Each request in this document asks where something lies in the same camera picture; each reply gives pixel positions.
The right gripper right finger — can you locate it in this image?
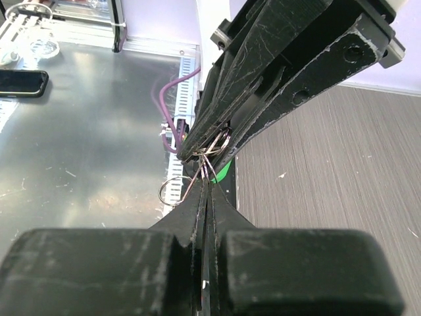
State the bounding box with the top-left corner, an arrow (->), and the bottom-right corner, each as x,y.
207,185 -> 404,315

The metal disc with keyrings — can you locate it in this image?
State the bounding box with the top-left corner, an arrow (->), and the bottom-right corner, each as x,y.
158,126 -> 232,207

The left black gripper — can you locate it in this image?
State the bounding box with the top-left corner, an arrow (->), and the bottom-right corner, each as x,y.
178,1 -> 405,172

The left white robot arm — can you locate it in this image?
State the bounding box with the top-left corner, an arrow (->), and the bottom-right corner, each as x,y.
178,1 -> 405,173

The black smartphone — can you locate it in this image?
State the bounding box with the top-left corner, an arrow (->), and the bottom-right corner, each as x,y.
0,69 -> 49,98

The key with green tag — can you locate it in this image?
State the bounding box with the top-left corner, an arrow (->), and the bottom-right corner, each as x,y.
210,159 -> 233,183

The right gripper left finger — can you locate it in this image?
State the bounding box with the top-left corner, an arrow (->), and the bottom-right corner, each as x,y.
1,180 -> 207,315

